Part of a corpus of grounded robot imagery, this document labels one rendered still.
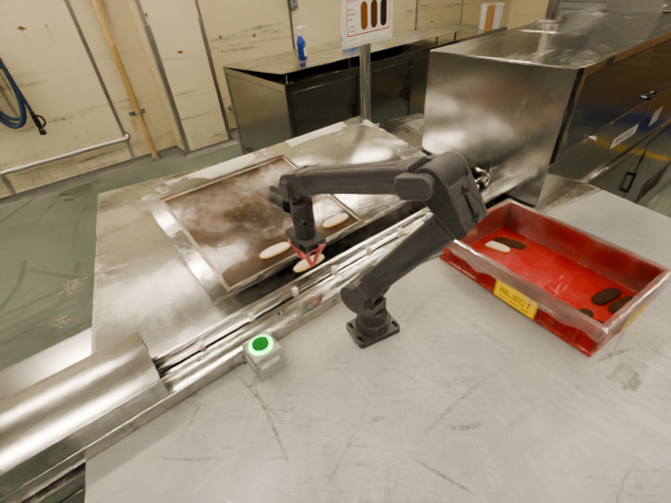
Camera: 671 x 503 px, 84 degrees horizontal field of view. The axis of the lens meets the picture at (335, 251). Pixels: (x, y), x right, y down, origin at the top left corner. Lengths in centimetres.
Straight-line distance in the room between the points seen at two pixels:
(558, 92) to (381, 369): 95
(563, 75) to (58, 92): 405
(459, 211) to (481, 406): 46
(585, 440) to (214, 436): 74
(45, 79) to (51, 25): 45
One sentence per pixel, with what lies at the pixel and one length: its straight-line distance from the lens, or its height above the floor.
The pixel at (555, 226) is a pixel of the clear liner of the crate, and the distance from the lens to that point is 130.
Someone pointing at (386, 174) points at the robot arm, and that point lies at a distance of 66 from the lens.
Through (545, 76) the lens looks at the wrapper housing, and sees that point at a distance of 136.
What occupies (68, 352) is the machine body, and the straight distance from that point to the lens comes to 124.
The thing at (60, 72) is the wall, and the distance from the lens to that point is 444.
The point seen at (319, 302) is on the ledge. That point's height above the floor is 86.
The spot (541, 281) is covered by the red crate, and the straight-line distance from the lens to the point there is 121.
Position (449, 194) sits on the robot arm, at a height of 130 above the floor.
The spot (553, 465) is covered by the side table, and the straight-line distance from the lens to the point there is 89.
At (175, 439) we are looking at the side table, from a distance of 93.
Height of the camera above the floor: 158
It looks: 38 degrees down
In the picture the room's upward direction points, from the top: 5 degrees counter-clockwise
